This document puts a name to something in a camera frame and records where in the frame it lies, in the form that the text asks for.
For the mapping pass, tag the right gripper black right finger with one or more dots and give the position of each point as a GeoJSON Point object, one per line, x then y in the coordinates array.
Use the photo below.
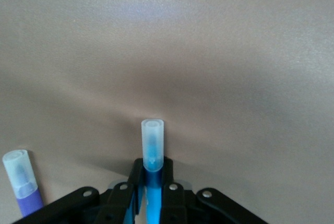
{"type": "Point", "coordinates": [208, 208]}

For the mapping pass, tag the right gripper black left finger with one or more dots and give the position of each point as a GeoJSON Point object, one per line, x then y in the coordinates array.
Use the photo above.
{"type": "Point", "coordinates": [78, 205]}

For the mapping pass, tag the blue marker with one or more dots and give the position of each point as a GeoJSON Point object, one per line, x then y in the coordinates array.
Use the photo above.
{"type": "Point", "coordinates": [152, 140]}

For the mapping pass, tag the purple marker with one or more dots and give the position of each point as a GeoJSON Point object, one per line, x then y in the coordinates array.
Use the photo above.
{"type": "Point", "coordinates": [23, 182]}

